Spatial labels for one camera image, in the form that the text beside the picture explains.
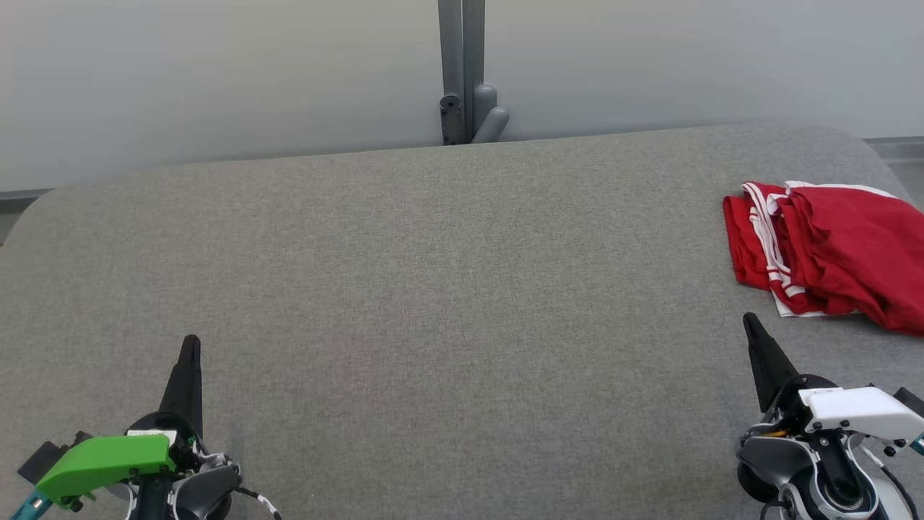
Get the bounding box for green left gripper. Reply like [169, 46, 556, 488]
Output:
[35, 334, 204, 507]

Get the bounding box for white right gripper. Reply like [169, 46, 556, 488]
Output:
[743, 311, 924, 443]

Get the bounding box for red Bulls 23 jersey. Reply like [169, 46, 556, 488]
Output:
[723, 181, 828, 319]

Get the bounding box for red shorts white side band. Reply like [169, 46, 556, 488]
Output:
[767, 180, 924, 335]

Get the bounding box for grey fabric sofa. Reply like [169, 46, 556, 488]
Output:
[0, 124, 924, 520]

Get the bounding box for black white left arm cable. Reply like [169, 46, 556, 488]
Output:
[234, 487, 283, 520]

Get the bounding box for teal plug left camera cable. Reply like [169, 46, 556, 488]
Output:
[10, 490, 52, 520]

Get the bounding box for grey metal floor rail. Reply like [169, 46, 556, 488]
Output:
[863, 136, 924, 165]

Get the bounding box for grey metal post with hinge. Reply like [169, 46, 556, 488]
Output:
[437, 0, 511, 146]

